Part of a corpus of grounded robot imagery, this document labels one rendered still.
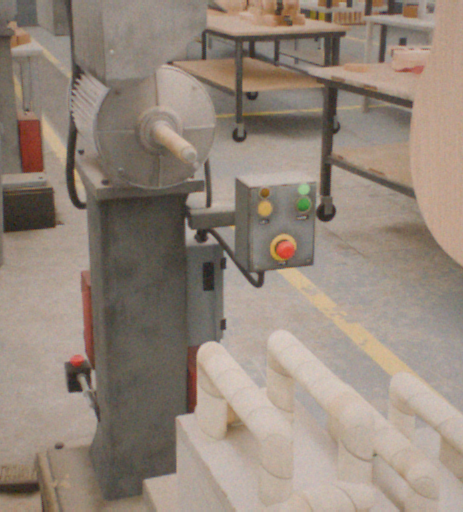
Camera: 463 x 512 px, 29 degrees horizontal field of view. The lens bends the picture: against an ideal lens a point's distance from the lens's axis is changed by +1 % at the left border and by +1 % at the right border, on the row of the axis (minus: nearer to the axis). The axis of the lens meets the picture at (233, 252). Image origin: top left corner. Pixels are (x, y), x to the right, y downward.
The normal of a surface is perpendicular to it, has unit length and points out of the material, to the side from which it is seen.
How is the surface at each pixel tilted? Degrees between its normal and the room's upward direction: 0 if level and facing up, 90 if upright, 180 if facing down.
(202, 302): 90
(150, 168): 98
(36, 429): 0
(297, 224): 90
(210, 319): 90
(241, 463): 0
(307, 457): 0
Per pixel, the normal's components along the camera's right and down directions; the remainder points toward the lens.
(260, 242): 0.32, 0.32
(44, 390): 0.00, -0.94
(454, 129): -0.93, 0.14
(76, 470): -0.38, -0.82
